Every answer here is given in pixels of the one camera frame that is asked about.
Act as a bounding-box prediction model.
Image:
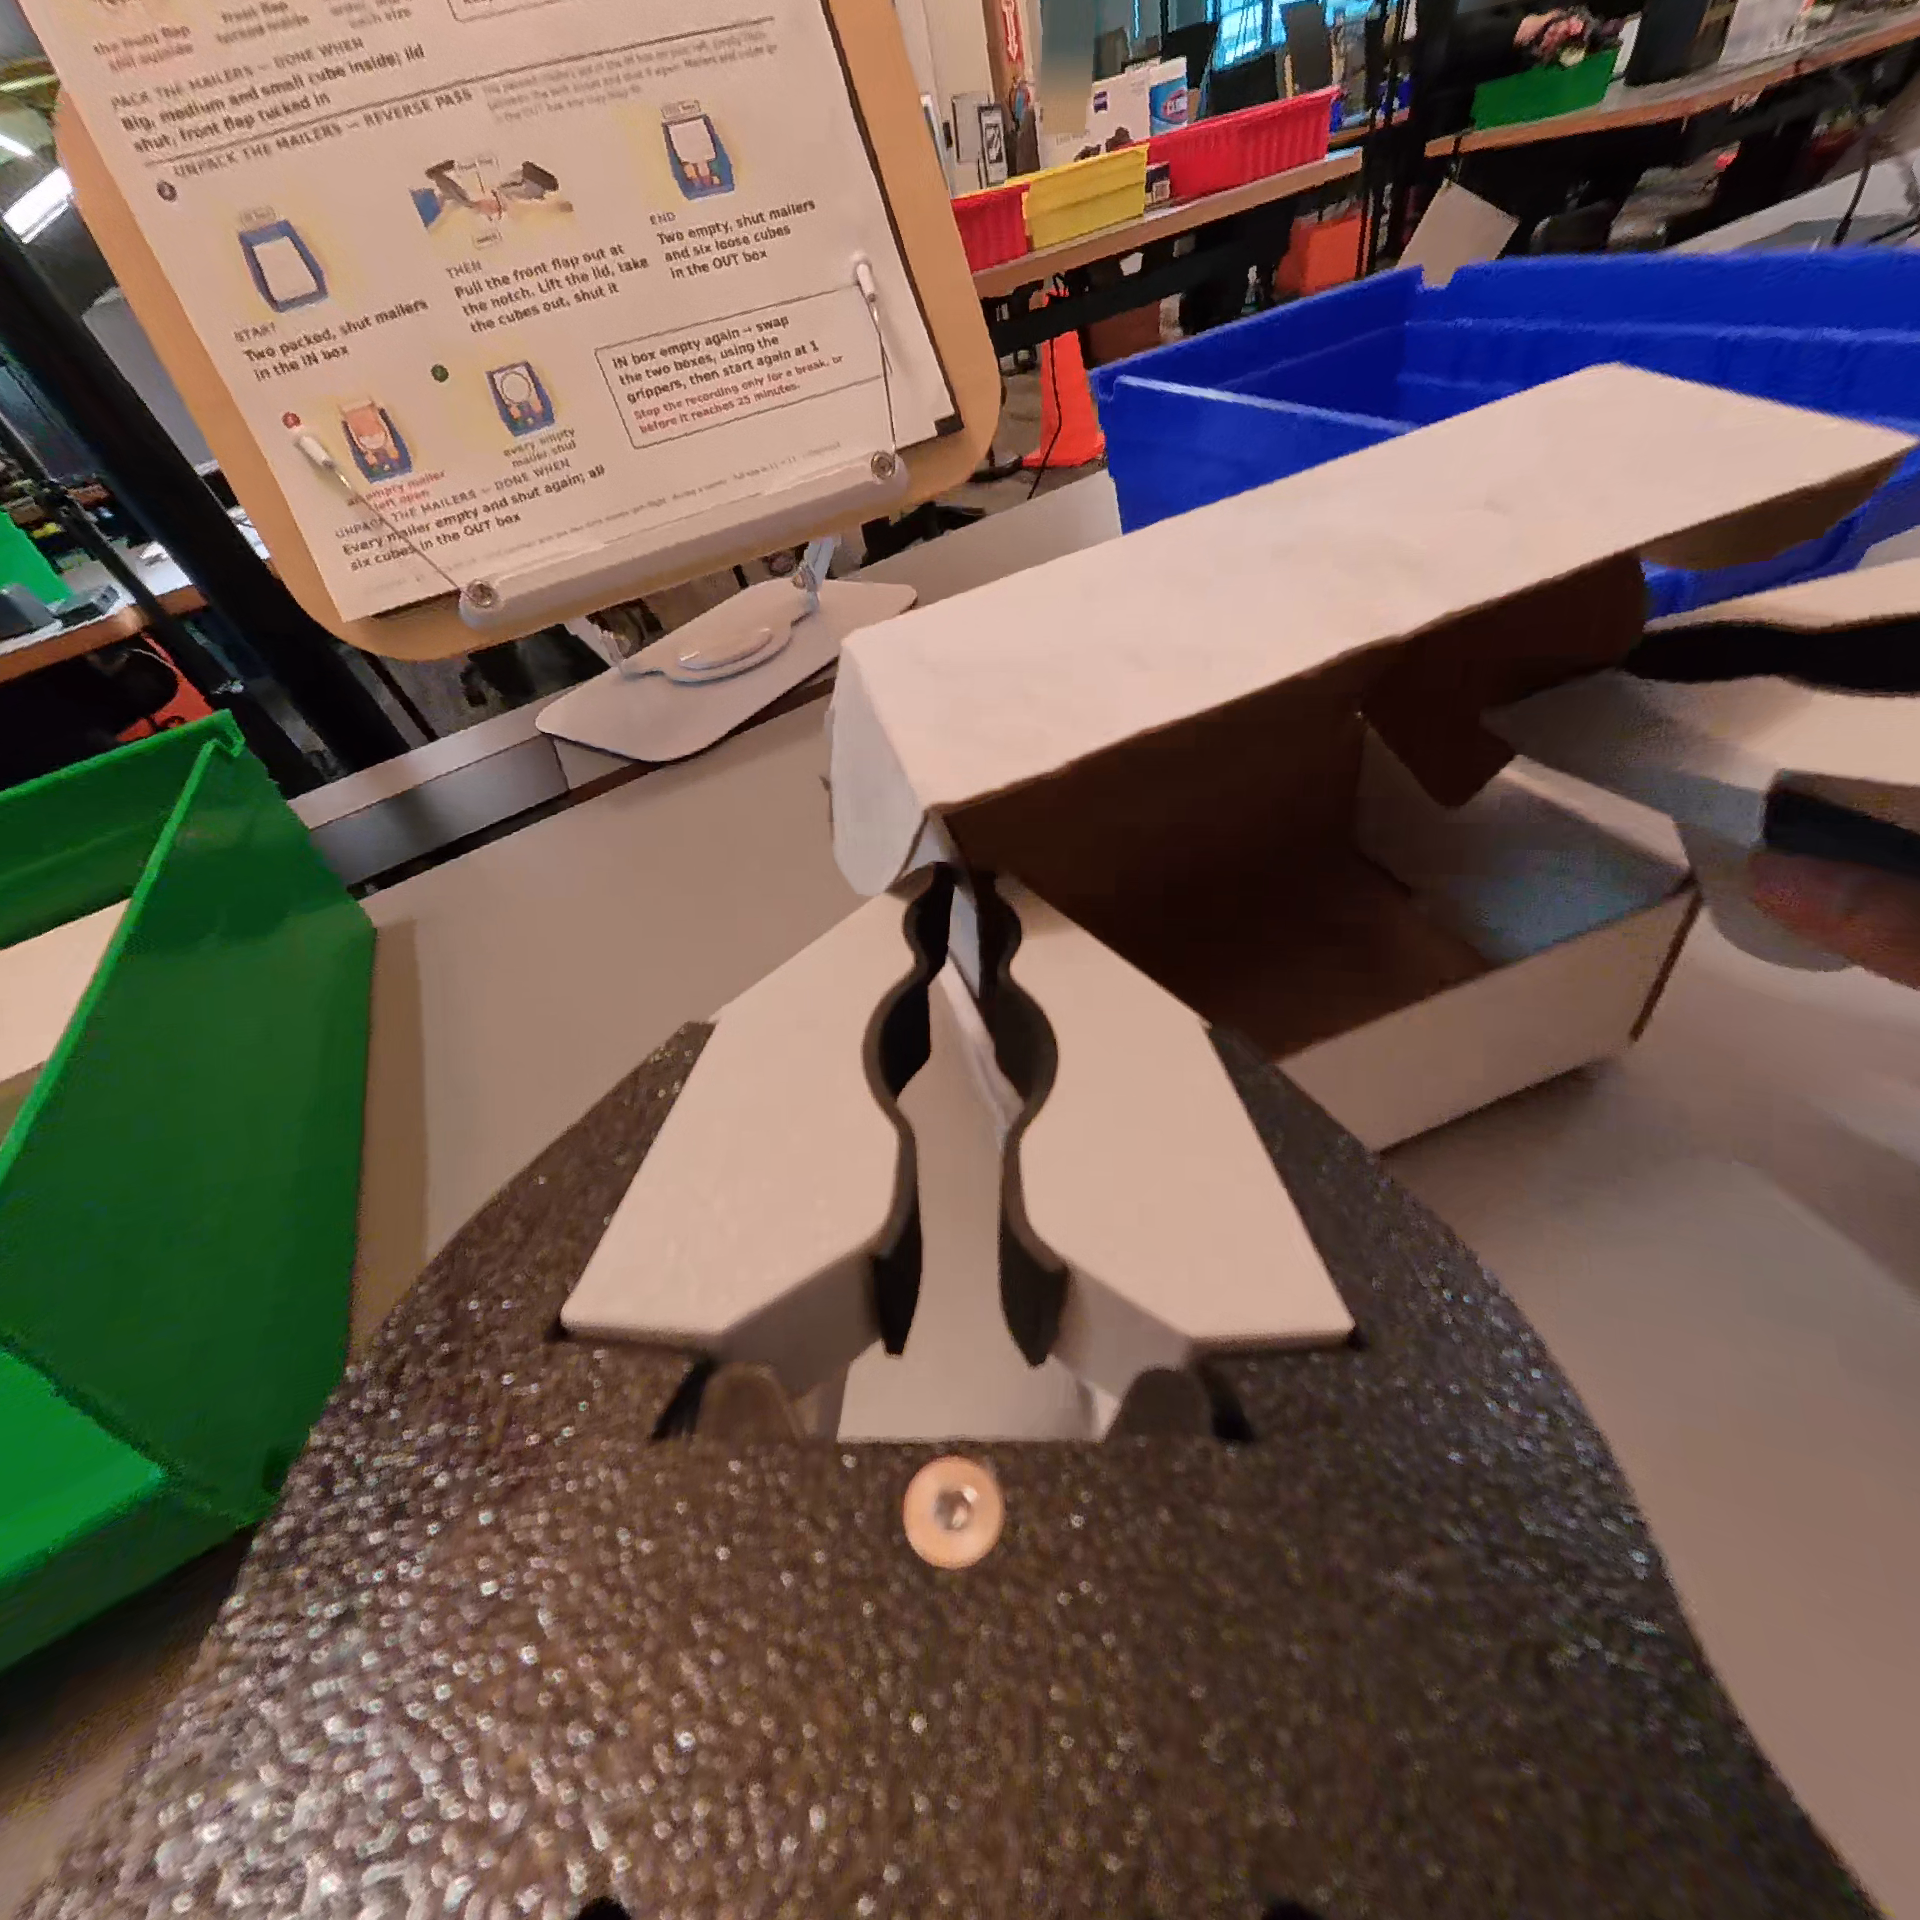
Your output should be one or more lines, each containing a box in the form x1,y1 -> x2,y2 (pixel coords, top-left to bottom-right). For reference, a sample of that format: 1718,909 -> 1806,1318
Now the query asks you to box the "white tilted card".
1406,180 -> 1523,285

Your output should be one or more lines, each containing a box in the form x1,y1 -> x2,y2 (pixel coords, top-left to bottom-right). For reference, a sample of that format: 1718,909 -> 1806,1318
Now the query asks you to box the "yellow storage bin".
1026,143 -> 1154,249

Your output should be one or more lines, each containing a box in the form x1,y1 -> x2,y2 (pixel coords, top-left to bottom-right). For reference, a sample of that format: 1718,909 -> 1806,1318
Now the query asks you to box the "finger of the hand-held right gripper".
1484,669 -> 1920,844
1627,561 -> 1920,699

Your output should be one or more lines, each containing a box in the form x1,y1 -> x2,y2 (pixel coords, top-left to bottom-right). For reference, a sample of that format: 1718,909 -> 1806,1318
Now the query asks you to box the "red storage bin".
950,180 -> 1035,274
1142,86 -> 1341,206

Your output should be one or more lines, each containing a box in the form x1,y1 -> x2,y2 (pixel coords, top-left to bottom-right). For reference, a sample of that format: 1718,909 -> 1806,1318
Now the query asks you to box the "green plastic bin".
0,713 -> 376,1675

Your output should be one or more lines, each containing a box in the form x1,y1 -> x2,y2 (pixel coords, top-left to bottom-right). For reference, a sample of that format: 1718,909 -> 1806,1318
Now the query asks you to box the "printed instruction sheet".
12,0 -> 962,624

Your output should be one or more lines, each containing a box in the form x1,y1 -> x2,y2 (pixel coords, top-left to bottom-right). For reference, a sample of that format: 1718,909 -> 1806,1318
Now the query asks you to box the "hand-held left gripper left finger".
558,863 -> 953,1430

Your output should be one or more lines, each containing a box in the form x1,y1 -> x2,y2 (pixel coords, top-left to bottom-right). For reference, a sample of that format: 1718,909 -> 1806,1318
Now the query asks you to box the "orange traffic cone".
1026,329 -> 1106,469

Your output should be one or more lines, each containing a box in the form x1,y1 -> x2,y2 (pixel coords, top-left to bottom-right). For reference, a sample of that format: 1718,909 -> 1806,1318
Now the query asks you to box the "green storage bin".
1468,50 -> 1625,132

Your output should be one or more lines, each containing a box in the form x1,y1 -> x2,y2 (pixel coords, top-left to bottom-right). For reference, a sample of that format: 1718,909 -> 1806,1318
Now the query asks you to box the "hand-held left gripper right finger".
979,873 -> 1358,1443

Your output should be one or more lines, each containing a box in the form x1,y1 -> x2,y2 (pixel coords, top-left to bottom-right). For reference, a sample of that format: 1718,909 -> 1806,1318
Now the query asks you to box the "white cardboard mailer box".
826,358 -> 1920,1152

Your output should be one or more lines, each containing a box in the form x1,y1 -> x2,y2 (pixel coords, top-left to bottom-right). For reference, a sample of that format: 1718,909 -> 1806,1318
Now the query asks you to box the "blue plastic bin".
1092,254 -> 1920,614

